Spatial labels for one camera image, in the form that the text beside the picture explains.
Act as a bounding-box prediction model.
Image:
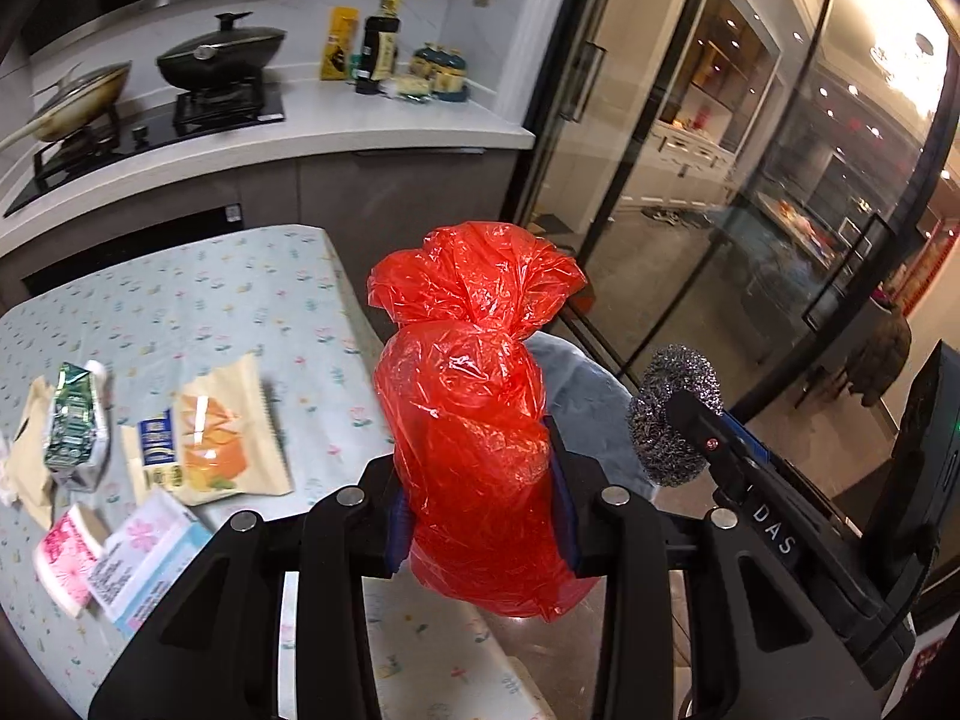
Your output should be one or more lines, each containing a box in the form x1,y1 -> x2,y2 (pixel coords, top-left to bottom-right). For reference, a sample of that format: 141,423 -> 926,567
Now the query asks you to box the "black wok with lid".
156,11 -> 286,91

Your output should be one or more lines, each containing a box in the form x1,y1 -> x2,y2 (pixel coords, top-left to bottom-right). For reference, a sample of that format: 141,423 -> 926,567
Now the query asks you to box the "green patterned snack pack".
43,359 -> 109,493

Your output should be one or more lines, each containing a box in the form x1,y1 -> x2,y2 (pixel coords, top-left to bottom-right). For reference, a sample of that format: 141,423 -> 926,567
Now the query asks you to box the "black framed glass sliding door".
516,0 -> 958,419

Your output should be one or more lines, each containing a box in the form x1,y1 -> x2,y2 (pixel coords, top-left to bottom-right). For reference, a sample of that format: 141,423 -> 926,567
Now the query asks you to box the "floral patterned tablecloth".
2,224 -> 553,718

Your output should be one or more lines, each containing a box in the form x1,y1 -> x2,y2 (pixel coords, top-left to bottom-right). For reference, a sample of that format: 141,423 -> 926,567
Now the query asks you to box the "teal condiment jar set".
409,43 -> 469,103

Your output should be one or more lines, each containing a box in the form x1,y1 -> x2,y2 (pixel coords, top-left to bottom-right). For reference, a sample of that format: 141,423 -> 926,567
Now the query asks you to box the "white kitchen countertop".
2,82 -> 534,254

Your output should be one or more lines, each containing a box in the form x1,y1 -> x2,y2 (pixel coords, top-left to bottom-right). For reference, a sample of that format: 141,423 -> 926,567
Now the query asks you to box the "black gas stove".
3,82 -> 285,218

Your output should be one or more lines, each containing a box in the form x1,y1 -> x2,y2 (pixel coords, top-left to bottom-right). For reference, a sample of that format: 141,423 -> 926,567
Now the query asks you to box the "pink floral tissue pack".
32,504 -> 109,619

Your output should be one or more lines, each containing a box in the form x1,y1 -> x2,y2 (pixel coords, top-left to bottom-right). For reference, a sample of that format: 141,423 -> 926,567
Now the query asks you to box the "red plastic bag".
368,221 -> 592,619

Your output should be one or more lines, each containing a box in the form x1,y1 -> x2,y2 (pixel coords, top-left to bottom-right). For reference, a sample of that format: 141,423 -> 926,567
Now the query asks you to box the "steel wool scrubber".
628,344 -> 724,488

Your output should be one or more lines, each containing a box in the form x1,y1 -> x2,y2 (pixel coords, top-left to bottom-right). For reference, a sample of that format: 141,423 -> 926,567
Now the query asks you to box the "orange white snack bag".
121,355 -> 293,507

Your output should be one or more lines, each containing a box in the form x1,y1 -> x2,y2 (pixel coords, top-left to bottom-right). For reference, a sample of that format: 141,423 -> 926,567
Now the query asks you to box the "dark soy sauce bottle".
355,0 -> 400,96

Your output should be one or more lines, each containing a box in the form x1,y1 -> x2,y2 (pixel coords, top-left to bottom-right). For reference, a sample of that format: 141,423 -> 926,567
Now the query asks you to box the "beige paper bag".
8,377 -> 52,532

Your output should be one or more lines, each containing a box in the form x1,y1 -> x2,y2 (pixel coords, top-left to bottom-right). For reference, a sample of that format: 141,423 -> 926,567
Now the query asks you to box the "small wrapped food packet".
384,75 -> 433,104

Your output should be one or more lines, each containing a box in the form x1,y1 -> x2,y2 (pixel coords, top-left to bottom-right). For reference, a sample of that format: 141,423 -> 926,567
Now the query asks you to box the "trash bin with white liner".
526,332 -> 659,500

